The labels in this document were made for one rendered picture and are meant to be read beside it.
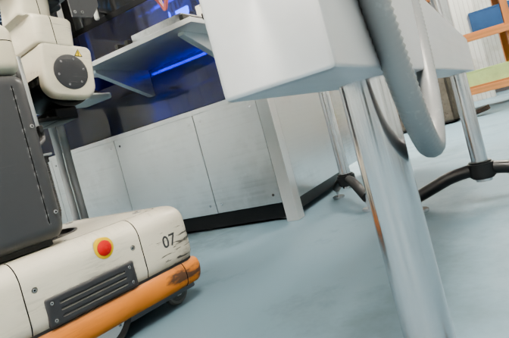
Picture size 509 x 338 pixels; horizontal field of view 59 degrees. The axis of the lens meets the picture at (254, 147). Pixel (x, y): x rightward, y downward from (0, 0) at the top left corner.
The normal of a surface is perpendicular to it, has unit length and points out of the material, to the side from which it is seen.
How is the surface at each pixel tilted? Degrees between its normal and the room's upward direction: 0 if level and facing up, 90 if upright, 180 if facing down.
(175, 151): 90
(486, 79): 90
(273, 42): 90
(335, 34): 90
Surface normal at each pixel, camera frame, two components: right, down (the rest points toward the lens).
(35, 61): -0.64, 0.04
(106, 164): -0.48, 0.15
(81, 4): 0.75, -0.18
